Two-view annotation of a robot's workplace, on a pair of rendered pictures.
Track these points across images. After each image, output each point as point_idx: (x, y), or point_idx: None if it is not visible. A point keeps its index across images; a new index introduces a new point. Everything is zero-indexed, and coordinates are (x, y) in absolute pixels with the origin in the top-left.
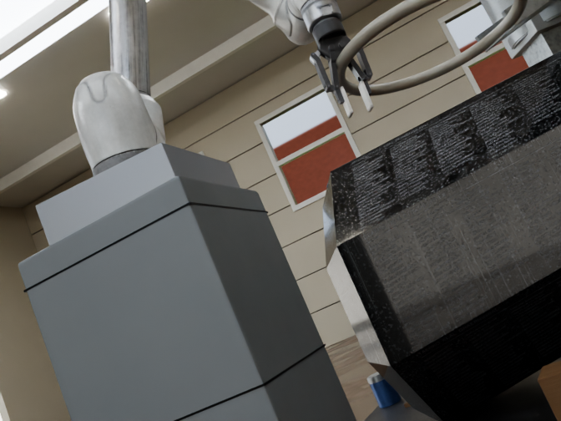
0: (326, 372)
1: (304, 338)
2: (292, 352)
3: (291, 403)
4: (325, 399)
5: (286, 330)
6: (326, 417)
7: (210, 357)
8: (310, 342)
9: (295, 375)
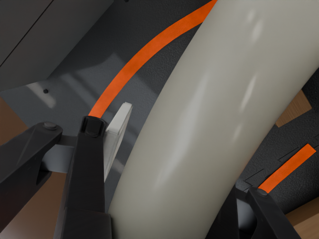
0: (62, 3)
1: (31, 15)
2: (8, 49)
3: (3, 76)
4: (50, 28)
5: (1, 42)
6: (47, 37)
7: None
8: (41, 7)
9: (10, 59)
